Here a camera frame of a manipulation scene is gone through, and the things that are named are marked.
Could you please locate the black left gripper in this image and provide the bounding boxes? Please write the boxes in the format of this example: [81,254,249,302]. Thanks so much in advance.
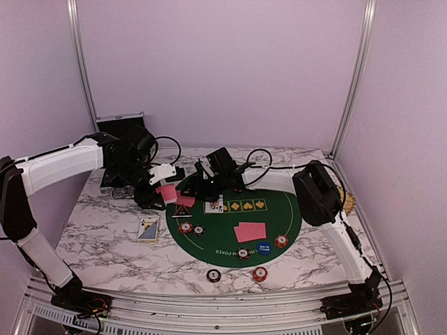
[110,157,166,210]

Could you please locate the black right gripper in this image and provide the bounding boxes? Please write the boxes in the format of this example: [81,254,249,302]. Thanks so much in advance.
[180,173,226,204]

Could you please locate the red backed card deck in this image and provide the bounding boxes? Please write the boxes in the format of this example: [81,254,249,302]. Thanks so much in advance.
[156,184,177,204]

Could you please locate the dealt red card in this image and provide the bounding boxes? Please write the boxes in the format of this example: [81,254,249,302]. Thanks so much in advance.
[175,195,196,207]
[234,225,258,243]

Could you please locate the red chip stack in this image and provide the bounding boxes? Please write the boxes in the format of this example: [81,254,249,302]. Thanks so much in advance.
[178,222,194,234]
[274,234,289,248]
[252,267,268,282]

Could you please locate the dealt red card front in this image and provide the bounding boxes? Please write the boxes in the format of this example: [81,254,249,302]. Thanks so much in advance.
[234,225,258,243]

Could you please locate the dark hundred chip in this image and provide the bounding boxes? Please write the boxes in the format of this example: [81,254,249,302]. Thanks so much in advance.
[193,225,205,236]

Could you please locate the dark chip stack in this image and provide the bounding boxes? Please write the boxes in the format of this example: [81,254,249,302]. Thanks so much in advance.
[236,247,251,261]
[206,269,221,283]

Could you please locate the blue small blind button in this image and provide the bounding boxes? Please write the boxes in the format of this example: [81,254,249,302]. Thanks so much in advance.
[256,241,272,255]

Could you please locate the red chip stack front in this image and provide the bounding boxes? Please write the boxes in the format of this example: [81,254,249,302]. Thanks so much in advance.
[252,267,268,282]

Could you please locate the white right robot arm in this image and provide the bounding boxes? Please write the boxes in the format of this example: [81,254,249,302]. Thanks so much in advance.
[181,147,380,313]

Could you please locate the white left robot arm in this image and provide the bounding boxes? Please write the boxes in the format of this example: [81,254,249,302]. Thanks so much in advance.
[1,126,182,311]

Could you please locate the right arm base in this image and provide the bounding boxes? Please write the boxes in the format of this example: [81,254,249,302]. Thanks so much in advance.
[320,293,383,320]

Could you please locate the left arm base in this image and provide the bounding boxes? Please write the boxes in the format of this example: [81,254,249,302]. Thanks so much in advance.
[51,291,112,316]

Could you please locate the blue card box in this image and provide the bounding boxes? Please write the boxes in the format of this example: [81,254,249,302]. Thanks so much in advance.
[137,218,160,243]

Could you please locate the triangular all in button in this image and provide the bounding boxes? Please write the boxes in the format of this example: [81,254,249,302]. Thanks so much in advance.
[172,204,192,218]

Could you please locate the round green poker mat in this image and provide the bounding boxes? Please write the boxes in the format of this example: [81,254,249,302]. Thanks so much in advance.
[166,189,302,268]

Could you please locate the aluminium poker case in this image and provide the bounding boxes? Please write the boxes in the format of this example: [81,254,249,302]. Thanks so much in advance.
[96,112,145,199]

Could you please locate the woven bamboo tray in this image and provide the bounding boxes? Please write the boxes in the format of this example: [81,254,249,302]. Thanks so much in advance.
[344,192,356,216]

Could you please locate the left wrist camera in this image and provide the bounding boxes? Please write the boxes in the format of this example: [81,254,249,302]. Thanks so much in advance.
[148,164,177,186]

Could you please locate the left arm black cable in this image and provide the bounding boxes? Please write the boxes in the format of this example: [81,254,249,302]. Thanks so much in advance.
[0,135,183,241]

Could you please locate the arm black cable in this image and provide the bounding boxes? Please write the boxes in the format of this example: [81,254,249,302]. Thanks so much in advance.
[246,148,394,315]
[0,135,183,241]

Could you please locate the front aluminium rail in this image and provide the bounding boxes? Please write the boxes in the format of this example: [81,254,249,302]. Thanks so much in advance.
[13,278,420,335]

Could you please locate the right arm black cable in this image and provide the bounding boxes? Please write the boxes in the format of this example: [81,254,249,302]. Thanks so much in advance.
[246,148,394,315]

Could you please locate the left aluminium frame post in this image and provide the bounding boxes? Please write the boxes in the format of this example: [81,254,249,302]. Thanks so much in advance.
[66,0,98,131]

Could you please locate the aluminium frame post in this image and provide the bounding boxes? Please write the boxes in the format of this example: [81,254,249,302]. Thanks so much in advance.
[330,0,377,160]
[66,0,98,131]

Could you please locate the right aluminium frame post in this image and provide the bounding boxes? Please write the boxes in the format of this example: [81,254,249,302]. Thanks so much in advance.
[330,0,377,160]

